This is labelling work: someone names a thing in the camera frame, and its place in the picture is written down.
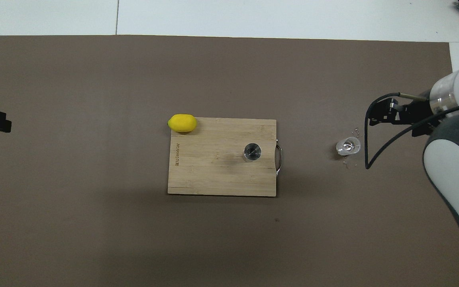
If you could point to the wooden cutting board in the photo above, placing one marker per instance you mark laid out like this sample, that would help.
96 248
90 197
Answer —
213 167

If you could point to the yellow lemon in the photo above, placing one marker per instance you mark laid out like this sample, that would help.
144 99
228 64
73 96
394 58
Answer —
182 123

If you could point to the clear plastic cup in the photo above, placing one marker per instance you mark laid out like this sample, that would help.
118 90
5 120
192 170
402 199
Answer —
348 146

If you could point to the brown table mat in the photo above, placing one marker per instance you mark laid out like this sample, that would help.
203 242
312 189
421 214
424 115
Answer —
94 219

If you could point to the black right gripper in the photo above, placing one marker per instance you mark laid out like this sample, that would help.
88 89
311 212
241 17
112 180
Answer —
416 113

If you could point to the metal jigger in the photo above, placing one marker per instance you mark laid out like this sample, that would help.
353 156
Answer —
252 152

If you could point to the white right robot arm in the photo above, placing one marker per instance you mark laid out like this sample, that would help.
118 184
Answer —
452 179

